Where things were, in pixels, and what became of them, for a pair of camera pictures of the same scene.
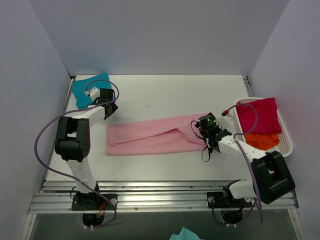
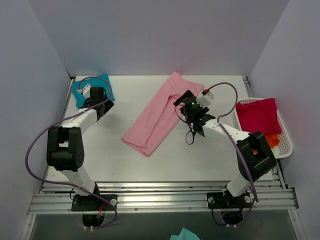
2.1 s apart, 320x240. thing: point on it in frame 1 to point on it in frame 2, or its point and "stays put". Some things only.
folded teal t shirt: x=80 y=87 stays put
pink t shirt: x=166 y=134 to x=159 y=116
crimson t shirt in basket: x=268 y=122 stays put
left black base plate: x=94 y=201 stays put
